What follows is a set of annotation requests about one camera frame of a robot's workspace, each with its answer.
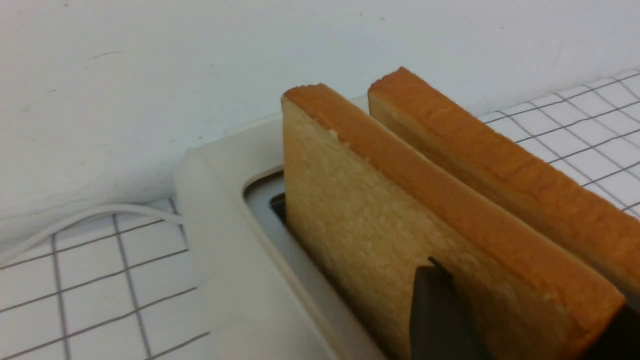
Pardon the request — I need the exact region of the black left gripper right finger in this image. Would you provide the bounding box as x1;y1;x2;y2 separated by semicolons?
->
580;305;640;360

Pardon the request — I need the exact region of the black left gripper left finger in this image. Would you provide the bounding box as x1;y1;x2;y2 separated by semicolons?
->
409;257;493;360

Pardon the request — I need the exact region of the toast slice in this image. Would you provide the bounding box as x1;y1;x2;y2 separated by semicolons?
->
367;67;640;296
281;84;626;360

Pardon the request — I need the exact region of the cream white toaster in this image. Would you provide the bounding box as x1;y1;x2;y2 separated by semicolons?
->
175;95;640;360

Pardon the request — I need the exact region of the white grid tablecloth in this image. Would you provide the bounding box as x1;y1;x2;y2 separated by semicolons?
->
1;68;639;360

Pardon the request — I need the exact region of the white toaster power cable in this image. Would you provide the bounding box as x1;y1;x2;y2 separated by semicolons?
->
0;204;183;266

